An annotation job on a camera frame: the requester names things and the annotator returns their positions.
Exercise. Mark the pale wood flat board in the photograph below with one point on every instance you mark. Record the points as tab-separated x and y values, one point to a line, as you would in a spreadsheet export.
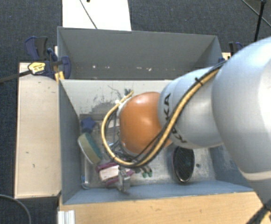
37	136

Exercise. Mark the round green and beige sponge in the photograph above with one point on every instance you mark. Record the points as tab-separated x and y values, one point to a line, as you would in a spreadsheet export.
90	149

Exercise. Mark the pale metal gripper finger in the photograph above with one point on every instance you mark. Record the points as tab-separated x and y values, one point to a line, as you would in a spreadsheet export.
127	184
121	179

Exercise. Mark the dark blue star-shaped toy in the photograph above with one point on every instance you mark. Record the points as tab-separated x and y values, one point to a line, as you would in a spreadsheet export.
88	124

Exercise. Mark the clear plastic bottle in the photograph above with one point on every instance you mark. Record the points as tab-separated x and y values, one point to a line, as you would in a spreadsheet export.
86	176

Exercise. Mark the grey metal bin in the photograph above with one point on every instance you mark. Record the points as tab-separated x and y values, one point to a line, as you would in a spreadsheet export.
135	55

